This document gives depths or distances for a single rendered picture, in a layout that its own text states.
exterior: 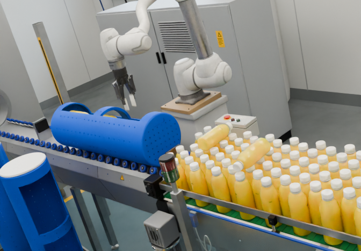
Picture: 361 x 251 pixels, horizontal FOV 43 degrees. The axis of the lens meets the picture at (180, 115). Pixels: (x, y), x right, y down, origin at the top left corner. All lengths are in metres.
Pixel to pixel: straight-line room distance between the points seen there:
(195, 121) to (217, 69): 0.37
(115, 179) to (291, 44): 3.08
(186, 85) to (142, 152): 0.77
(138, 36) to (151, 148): 0.56
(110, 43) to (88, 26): 5.65
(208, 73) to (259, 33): 1.37
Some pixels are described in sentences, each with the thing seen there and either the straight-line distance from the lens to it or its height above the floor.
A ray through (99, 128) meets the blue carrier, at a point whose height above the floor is 1.18.
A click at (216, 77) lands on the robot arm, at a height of 1.20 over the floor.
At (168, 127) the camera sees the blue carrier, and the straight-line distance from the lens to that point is 2.41.
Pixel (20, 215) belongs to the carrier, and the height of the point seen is 0.77.
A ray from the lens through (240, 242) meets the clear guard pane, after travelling 1.94.
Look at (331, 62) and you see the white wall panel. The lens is 5.00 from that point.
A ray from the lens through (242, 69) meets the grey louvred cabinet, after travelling 3.97.
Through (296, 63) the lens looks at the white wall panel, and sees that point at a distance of 5.25.
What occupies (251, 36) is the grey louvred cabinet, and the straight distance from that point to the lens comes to 4.03.
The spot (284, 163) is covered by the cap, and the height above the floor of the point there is 1.10.
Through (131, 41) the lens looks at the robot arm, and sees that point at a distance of 2.31.
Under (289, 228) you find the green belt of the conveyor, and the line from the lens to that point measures 1.88.
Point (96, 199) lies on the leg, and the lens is 3.42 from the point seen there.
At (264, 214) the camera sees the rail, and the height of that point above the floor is 0.97.
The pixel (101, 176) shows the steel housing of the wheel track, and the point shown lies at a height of 0.86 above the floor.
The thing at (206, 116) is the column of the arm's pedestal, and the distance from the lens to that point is 2.96.
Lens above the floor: 2.02
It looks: 21 degrees down
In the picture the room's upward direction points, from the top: 15 degrees counter-clockwise
